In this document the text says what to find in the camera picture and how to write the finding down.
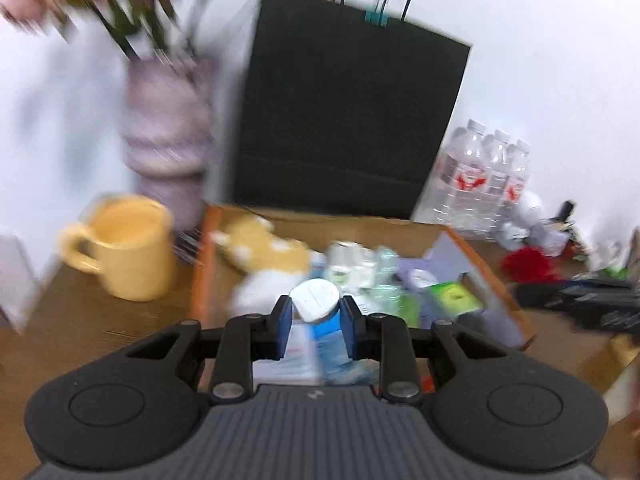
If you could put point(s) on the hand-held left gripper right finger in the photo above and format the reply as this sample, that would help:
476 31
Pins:
348 327

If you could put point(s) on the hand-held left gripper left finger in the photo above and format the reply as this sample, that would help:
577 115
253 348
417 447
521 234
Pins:
284 325

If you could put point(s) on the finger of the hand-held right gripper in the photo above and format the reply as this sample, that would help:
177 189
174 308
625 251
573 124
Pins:
600 315
560 290

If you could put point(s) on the blue and white tube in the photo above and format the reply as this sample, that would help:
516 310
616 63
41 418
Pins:
330 355

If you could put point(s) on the white capped bottle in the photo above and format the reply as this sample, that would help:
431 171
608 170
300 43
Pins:
315 300

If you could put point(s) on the cardboard box with orange trim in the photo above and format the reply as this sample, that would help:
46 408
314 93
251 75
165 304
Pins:
325 227

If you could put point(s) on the red fluffy item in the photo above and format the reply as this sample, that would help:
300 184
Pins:
530 265

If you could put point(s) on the green packet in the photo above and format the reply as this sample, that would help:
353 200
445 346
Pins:
407 310

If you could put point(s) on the crumpled clear plastic bottle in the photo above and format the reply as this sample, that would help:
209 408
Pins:
380 270

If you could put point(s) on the small dark bottle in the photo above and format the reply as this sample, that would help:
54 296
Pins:
564 215

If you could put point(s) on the yellow and white plush dog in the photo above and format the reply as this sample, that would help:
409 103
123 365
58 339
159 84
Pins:
260 250

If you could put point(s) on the white figurine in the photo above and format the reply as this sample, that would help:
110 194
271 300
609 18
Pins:
522 215

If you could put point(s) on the small round white lid jar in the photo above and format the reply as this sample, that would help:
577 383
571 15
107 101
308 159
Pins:
422 279

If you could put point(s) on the small green box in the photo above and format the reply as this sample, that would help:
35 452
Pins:
457 297

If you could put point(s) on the clear water bottle red label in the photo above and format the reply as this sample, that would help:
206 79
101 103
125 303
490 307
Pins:
462 180
495 185
517 180

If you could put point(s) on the yellow mug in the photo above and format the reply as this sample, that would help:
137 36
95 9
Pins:
135 260

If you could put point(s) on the black paper bag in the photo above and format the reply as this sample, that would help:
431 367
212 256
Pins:
350 110

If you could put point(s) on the mauve textured vase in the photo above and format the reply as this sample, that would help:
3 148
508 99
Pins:
165 135

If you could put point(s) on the teal binder clip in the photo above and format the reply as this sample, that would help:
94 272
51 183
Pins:
376 16

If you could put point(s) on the artificial flowers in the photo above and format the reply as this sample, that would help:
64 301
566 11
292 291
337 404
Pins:
125 20

